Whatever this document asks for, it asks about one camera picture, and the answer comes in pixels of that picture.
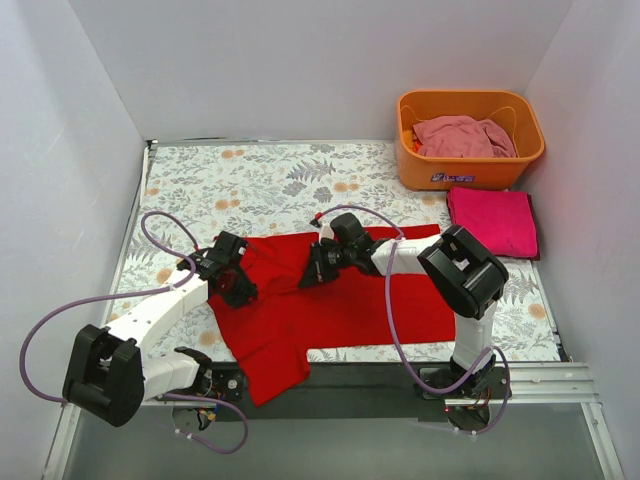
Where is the red t shirt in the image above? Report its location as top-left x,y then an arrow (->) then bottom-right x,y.
208,232 -> 455,407

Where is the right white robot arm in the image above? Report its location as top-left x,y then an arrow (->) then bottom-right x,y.
298,213 -> 509,397

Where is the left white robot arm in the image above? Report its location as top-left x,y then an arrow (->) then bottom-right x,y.
62,232 -> 257,427

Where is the floral patterned table mat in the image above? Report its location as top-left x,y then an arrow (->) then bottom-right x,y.
117,142 -> 561,363

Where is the orange plastic basket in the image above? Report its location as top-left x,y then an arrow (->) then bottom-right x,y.
396,90 -> 545,190

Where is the pink crumpled t shirt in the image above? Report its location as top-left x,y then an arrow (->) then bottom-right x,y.
413,116 -> 517,159

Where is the folded magenta t shirt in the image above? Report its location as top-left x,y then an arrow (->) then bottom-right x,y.
446,187 -> 539,259

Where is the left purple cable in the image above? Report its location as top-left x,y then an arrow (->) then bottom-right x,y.
18,210 -> 250,455

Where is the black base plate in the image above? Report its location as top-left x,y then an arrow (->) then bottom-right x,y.
154,360 -> 514,425

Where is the aluminium frame rail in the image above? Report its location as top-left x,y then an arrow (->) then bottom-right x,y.
44,362 -> 623,479

